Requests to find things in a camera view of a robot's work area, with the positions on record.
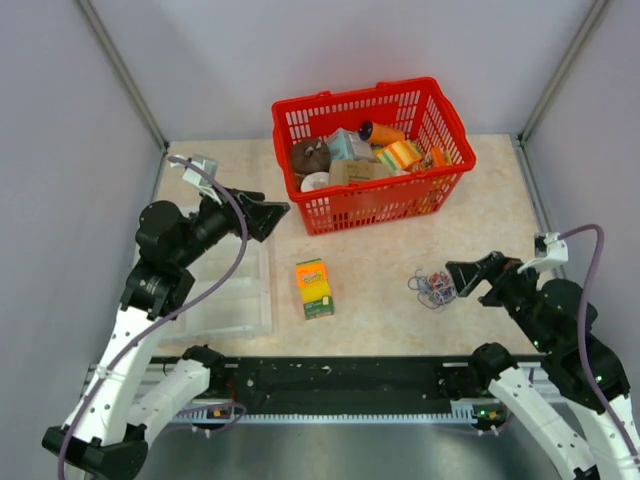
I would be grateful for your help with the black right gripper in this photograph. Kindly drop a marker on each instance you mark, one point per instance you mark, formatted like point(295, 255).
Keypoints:
point(494, 267)

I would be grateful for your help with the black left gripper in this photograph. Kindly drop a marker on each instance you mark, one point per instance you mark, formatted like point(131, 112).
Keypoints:
point(259, 218)

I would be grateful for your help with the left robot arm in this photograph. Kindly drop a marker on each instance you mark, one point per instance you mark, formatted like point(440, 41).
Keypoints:
point(109, 434)

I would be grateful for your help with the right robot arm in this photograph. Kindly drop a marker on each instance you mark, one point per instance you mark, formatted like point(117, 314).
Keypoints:
point(588, 375)

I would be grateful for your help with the white tape roll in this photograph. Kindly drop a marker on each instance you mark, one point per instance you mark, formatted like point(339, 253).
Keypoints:
point(315, 181)

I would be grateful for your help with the brown round object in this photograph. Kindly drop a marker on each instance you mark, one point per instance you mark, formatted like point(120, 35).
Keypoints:
point(310, 156)

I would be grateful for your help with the brown cardboard box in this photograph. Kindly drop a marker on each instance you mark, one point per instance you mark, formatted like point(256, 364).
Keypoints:
point(345, 172)

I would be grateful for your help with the orange yellow sponge pack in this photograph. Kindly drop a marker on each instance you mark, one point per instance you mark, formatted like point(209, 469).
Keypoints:
point(315, 290)

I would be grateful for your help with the clear plastic compartment tray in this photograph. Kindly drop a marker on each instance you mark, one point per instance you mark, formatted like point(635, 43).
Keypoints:
point(240, 308)

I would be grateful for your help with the teal white box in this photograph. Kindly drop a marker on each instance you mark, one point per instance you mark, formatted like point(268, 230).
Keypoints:
point(346, 145)

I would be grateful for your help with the red plastic basket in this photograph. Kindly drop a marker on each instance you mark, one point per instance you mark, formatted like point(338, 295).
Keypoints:
point(416, 106)

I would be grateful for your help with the orange small packet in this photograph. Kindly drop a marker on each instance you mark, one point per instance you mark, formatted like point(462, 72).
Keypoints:
point(436, 158)

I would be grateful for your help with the orange bottle dark cap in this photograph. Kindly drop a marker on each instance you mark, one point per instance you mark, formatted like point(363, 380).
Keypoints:
point(379, 134)

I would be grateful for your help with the yellow green striped sponge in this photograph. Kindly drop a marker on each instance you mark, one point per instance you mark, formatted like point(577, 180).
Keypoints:
point(400, 155)

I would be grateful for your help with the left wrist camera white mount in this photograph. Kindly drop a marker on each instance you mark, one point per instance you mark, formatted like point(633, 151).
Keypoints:
point(199, 172)

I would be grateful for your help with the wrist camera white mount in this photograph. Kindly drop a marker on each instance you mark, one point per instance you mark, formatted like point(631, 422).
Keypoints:
point(550, 252)
point(199, 172)

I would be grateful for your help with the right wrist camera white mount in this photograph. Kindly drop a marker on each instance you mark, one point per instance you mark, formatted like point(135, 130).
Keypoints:
point(550, 252)

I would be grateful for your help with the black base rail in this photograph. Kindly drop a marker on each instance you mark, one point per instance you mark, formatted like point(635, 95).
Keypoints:
point(335, 386)

